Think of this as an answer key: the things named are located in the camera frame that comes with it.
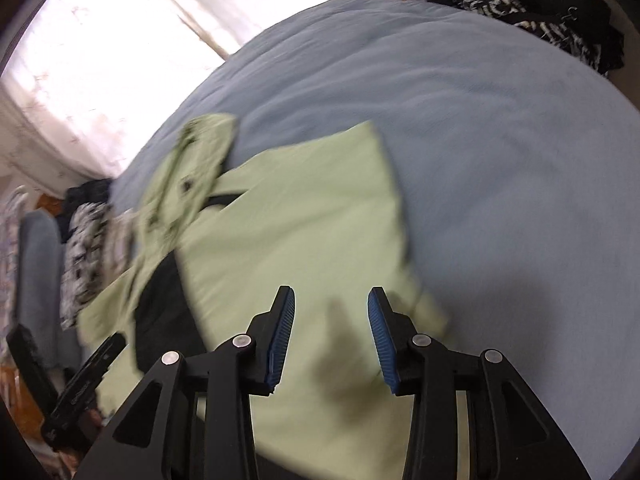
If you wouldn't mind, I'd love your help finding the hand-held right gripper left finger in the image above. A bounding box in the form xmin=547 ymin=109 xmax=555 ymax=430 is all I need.
xmin=80 ymin=286 xmax=296 ymax=480

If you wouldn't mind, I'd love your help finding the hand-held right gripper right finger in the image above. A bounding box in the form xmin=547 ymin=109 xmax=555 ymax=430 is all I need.
xmin=367 ymin=286 xmax=591 ymax=480

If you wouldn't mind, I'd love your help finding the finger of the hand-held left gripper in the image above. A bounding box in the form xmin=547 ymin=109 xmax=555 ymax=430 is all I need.
xmin=87 ymin=332 xmax=127 ymax=376

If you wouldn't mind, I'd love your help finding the light green black jacket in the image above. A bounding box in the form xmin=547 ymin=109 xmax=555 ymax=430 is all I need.
xmin=80 ymin=112 xmax=448 ymax=466

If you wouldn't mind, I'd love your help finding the black white patterned folded garment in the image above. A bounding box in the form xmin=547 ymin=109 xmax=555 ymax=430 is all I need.
xmin=60 ymin=202 xmax=115 ymax=328

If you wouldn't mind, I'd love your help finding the grey-blue pillow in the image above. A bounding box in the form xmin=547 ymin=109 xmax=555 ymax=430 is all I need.
xmin=17 ymin=210 xmax=83 ymax=366

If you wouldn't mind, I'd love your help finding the purple floral folded blanket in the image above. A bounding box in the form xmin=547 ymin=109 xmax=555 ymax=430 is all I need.
xmin=0 ymin=187 xmax=31 ymax=311

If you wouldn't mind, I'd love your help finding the black crumpled garment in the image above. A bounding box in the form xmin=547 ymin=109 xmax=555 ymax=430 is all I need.
xmin=62 ymin=178 xmax=113 ymax=231

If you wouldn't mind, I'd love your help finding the blue bed blanket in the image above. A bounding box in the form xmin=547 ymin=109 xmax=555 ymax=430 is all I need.
xmin=107 ymin=0 xmax=640 ymax=480

